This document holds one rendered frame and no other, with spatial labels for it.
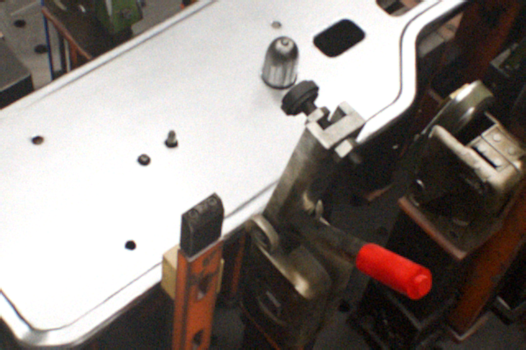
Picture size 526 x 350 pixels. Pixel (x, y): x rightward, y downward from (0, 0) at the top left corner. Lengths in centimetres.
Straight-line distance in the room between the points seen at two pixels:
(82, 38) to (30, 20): 35
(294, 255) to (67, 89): 27
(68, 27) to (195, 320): 40
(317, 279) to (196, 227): 18
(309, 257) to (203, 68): 24
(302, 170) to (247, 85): 26
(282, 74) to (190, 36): 10
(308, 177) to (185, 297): 12
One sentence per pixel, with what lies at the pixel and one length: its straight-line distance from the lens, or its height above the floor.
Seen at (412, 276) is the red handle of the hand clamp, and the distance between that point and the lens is 68.
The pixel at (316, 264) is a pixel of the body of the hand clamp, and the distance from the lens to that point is 78.
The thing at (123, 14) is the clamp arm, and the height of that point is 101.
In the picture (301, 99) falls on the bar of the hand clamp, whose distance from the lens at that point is 66.
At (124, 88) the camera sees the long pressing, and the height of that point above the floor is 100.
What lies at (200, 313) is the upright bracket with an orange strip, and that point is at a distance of 75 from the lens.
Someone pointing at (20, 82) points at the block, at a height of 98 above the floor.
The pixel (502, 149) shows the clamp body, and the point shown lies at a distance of 86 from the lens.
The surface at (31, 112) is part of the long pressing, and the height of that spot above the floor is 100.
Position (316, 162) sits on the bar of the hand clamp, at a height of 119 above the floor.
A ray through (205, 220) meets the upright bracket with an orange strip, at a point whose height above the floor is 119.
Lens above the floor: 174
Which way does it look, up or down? 57 degrees down
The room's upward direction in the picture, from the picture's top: 10 degrees clockwise
